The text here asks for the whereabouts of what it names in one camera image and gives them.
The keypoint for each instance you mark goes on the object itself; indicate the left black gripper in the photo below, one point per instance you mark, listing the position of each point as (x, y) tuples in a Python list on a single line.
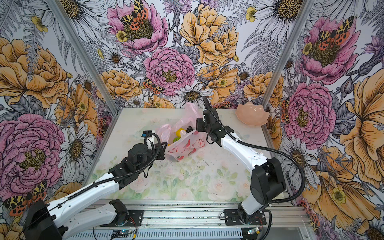
[(165, 144)]

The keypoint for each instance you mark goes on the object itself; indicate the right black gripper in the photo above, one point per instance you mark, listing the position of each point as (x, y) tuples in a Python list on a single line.
[(199, 122)]

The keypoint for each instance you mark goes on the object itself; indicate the pink plastic bag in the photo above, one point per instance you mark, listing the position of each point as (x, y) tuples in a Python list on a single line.
[(188, 144)]

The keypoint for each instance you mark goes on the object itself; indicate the pink petal-shaped bowl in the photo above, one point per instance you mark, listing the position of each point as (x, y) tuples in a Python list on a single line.
[(252, 115)]

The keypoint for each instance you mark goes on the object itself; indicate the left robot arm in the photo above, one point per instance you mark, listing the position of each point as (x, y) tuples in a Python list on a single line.
[(68, 216)]

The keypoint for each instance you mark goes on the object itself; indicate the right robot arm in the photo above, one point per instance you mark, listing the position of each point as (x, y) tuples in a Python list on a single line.
[(267, 178)]

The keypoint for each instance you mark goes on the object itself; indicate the fake black grape bunch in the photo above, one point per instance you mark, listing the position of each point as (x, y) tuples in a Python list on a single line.
[(189, 129)]

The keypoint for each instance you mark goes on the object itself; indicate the fake yellow lemon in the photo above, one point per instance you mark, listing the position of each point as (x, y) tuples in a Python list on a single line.
[(181, 132)]

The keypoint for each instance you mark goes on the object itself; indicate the fake green custard apple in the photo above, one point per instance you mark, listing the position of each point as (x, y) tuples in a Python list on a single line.
[(176, 139)]

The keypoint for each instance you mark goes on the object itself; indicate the green circuit board left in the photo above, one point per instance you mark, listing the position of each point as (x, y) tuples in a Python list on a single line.
[(121, 234)]

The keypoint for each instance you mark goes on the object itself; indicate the green circuit board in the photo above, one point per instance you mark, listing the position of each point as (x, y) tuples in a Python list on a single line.
[(121, 234), (254, 231)]

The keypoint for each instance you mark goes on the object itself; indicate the green circuit board right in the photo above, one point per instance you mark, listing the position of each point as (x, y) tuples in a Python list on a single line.
[(254, 231)]

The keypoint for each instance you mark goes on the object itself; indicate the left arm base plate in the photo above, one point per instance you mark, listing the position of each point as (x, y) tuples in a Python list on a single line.
[(131, 218)]

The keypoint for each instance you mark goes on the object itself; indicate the aluminium front rail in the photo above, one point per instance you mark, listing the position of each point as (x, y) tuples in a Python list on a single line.
[(176, 214)]

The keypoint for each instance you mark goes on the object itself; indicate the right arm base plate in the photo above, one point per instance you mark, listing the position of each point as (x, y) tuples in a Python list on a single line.
[(234, 217)]

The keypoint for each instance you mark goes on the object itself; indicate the white slotted cable duct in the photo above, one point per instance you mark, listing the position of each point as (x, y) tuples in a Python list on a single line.
[(164, 234)]

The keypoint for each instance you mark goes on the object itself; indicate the left aluminium frame post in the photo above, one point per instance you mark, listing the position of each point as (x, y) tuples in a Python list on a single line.
[(64, 21)]

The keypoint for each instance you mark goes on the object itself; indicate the aluminium frame post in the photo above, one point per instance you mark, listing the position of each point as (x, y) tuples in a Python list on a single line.
[(64, 21), (299, 24)]

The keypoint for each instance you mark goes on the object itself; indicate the right aluminium frame post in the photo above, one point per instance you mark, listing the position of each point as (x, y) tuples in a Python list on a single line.
[(299, 24)]

